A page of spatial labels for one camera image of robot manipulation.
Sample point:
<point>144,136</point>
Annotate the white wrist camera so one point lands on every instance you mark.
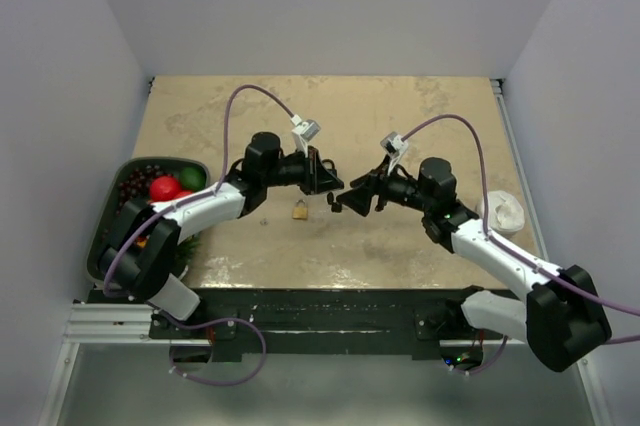
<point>303,132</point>
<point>395,146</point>

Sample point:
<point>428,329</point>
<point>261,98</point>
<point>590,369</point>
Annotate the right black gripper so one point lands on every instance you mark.
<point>359,199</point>

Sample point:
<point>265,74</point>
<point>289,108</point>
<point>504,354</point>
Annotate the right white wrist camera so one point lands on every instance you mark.
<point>395,146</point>

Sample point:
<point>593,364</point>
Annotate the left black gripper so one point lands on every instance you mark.
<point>316,178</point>

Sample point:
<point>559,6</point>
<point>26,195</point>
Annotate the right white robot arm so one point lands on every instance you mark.
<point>554,311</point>

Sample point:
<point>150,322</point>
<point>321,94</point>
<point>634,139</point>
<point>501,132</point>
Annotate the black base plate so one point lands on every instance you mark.
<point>445,301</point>

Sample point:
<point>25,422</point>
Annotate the brass padlock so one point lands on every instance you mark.
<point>300,210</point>

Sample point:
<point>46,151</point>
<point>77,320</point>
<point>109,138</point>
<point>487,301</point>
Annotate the dark green fruit tray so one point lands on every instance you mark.
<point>111,205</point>

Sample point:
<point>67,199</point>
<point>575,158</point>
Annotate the green toy lime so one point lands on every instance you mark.
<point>192,179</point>

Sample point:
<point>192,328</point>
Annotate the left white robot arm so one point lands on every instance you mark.
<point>138,254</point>

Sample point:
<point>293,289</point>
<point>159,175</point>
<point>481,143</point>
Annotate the red toy apple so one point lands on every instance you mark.
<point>166,188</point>

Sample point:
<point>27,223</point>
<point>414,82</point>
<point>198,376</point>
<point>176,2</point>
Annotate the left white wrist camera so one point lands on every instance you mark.
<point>303,132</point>

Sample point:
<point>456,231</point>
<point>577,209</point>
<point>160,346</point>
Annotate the aluminium frame rail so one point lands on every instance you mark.
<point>110,323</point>

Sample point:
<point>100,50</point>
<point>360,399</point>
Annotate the dark red grape bunch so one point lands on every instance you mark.
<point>138,183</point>

